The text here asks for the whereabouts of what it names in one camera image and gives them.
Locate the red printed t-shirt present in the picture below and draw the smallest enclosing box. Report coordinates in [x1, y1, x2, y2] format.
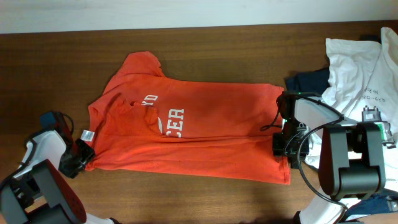
[86, 52, 290, 185]

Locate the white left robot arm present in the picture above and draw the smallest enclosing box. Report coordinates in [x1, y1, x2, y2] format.
[1, 131, 118, 224]

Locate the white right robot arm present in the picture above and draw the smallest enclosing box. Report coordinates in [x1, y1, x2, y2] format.
[272, 91, 386, 223]

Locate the dark navy garment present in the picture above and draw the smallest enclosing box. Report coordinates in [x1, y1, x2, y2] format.
[285, 68, 330, 95]

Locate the white printed t-shirt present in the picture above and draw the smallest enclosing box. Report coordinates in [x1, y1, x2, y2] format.
[322, 27, 397, 191]

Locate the dark blue folded garment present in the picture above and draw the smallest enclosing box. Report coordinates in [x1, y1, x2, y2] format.
[345, 194, 397, 221]

